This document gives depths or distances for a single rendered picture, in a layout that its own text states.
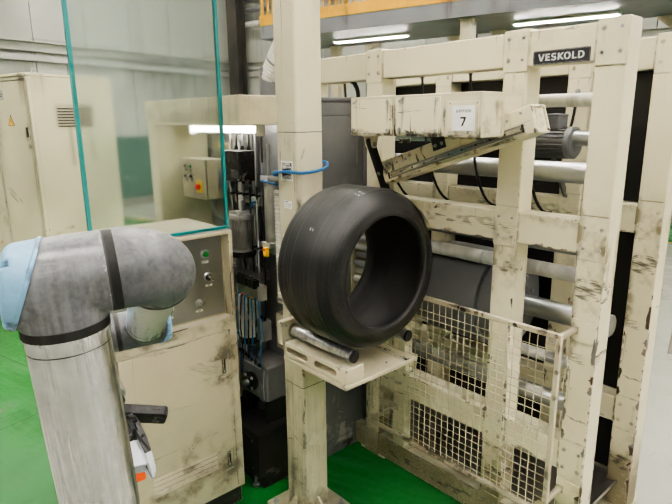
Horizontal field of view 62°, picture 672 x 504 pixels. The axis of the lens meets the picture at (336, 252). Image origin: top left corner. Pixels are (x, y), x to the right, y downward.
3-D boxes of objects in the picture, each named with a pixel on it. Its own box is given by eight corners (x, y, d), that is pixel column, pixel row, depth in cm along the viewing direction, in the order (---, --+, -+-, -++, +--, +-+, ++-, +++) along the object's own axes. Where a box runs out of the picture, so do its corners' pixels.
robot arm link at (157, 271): (196, 205, 80) (163, 302, 140) (103, 216, 75) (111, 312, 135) (213, 282, 77) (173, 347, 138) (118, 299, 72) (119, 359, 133)
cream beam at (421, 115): (349, 136, 221) (349, 97, 217) (392, 134, 237) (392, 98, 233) (479, 138, 177) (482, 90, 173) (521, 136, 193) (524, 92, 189)
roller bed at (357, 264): (350, 296, 257) (350, 233, 250) (373, 290, 266) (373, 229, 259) (381, 307, 242) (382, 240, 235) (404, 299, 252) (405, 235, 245)
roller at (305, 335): (289, 337, 216) (288, 326, 215) (298, 334, 219) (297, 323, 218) (350, 365, 191) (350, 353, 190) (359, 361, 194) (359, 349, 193)
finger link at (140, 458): (133, 487, 120) (115, 451, 124) (158, 475, 124) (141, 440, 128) (135, 481, 118) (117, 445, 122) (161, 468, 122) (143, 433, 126)
